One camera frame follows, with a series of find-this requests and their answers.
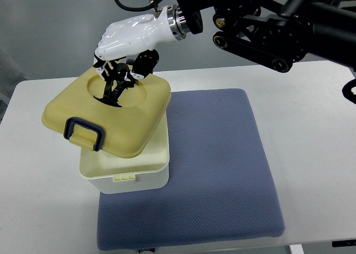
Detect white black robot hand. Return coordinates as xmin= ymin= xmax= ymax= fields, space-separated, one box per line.
xmin=93 ymin=5 xmax=190 ymax=79

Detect black lid handle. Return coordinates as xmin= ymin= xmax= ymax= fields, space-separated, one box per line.
xmin=94 ymin=63 xmax=136 ymax=107

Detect yellow box lid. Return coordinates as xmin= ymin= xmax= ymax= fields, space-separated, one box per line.
xmin=42 ymin=68 xmax=171 ymax=158

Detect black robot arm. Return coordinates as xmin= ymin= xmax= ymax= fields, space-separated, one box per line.
xmin=136 ymin=0 xmax=355 ymax=72

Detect white storage box base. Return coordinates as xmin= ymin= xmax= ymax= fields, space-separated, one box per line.
xmin=79 ymin=114 xmax=170 ymax=194

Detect front dark blue latch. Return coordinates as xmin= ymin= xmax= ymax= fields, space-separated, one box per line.
xmin=63 ymin=117 xmax=105 ymax=152

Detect blue-grey padded mat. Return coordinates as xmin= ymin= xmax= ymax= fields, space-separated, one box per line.
xmin=97 ymin=89 xmax=285 ymax=251

